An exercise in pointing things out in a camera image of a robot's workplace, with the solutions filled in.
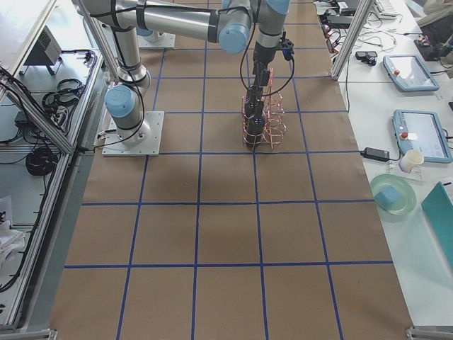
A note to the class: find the dark wine bottle far slot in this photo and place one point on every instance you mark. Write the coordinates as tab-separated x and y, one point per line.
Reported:
253	95

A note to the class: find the teach pendant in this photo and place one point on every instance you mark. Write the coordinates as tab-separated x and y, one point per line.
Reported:
421	131
409	73

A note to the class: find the lower teach pendant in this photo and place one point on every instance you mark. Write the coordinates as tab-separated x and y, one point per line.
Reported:
421	131

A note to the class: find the copper wire wine basket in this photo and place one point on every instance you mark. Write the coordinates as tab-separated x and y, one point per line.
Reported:
273	112

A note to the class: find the white paper cup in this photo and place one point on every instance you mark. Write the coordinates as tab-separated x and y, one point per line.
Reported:
411	159

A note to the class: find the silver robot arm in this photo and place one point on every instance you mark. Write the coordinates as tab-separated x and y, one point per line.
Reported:
234	27
148	33

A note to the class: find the blue foam cube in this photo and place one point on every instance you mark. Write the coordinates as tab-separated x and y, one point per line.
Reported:
387	196

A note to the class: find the teal folder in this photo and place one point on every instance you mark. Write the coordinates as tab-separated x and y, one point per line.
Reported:
437	207

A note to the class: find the aluminium frame post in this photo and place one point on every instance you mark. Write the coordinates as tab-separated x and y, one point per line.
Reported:
356	26

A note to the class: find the black power adapter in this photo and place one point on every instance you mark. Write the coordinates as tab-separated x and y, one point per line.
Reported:
379	155

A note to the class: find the upper teach pendant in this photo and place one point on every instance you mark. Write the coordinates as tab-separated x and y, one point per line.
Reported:
409	73

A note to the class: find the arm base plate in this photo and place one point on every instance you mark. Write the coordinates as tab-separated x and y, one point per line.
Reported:
142	141
157	41

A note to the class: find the grey control box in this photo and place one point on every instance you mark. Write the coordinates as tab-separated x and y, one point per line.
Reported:
45	52

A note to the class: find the brown paper table mat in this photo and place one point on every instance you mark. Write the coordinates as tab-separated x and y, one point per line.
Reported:
211	240

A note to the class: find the green glass plate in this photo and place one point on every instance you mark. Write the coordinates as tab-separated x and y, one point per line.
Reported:
408	200

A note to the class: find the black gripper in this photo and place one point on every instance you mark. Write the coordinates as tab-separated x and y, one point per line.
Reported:
261	56

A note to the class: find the dark wine bottle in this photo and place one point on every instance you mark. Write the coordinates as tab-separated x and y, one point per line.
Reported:
250	111
254	131

